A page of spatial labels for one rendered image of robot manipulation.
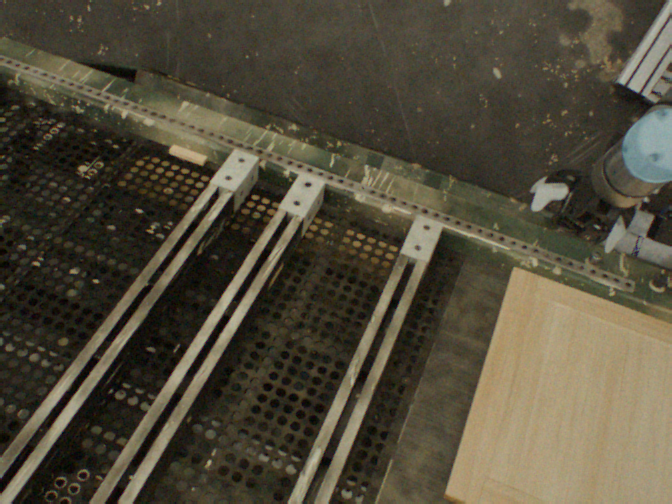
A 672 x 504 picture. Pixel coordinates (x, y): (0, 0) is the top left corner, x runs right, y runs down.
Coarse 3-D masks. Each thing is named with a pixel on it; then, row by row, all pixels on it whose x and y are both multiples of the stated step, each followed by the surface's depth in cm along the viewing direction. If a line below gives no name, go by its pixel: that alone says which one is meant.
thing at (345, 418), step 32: (416, 224) 161; (416, 256) 155; (384, 288) 149; (416, 288) 150; (384, 320) 148; (384, 352) 139; (352, 384) 133; (352, 416) 129; (320, 448) 125; (352, 448) 131; (320, 480) 125
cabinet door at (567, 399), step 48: (528, 288) 160; (528, 336) 152; (576, 336) 153; (624, 336) 154; (480, 384) 143; (528, 384) 144; (576, 384) 145; (624, 384) 146; (480, 432) 136; (528, 432) 137; (576, 432) 138; (624, 432) 139; (480, 480) 130; (528, 480) 131; (576, 480) 132; (624, 480) 133
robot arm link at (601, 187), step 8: (600, 160) 95; (600, 168) 94; (592, 176) 97; (600, 176) 94; (600, 184) 95; (600, 192) 96; (608, 192) 94; (616, 192) 98; (656, 192) 94; (608, 200) 96; (616, 200) 95; (624, 200) 94; (632, 200) 94; (640, 200) 95
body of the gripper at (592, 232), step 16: (576, 192) 104; (592, 192) 98; (560, 208) 107; (576, 208) 104; (592, 208) 97; (608, 208) 98; (624, 208) 98; (576, 224) 107; (592, 224) 104; (608, 224) 103
